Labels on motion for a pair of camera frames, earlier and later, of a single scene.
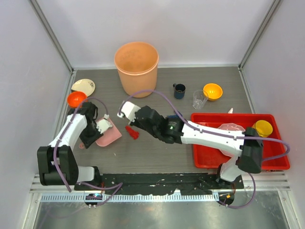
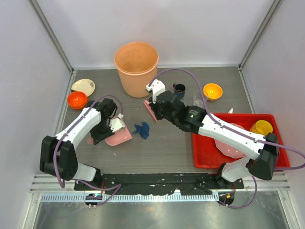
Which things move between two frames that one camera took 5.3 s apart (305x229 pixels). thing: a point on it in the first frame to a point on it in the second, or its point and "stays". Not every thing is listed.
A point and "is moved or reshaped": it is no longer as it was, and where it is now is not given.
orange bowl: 75,99 stays
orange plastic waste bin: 137,62 stays
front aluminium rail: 250,181 stays
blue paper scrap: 173,116 is moved or reshaped
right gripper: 136,122 to 154,108
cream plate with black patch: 86,85 stays
